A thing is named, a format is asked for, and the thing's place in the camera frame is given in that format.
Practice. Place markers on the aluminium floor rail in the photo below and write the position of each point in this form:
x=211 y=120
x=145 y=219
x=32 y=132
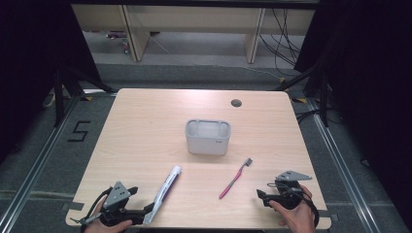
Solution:
x=35 y=165
x=343 y=161

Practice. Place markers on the beige wooden desk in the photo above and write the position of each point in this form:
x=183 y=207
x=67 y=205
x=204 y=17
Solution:
x=194 y=19

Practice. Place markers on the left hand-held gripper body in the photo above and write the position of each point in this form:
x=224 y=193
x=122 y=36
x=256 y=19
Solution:
x=116 y=195

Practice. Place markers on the person's right hand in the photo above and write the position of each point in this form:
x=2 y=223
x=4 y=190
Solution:
x=298 y=220

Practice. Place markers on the grey tape piece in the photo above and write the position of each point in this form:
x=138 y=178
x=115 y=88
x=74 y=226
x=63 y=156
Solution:
x=74 y=206
x=325 y=214

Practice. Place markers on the person's left hand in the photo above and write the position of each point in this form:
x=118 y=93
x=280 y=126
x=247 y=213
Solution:
x=107 y=228

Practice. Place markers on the yellow black floor tape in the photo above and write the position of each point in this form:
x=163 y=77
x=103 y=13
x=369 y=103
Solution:
x=301 y=100

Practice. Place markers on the small colourful floor object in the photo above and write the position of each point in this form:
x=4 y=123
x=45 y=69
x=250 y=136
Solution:
x=125 y=45

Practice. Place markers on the grey plastic holder box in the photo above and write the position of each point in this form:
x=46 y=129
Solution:
x=207 y=145

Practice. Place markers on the pink toothbrush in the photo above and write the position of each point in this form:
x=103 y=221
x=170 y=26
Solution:
x=234 y=179

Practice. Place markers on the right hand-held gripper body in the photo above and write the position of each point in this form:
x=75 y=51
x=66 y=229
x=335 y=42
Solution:
x=289 y=194

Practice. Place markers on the black curtain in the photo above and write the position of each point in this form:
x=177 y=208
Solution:
x=372 y=81
x=32 y=64

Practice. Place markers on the white purple toothpaste tube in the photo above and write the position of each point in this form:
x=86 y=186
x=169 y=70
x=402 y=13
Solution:
x=165 y=191

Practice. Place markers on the black metal stand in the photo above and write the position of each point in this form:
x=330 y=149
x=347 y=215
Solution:
x=59 y=97
x=324 y=97

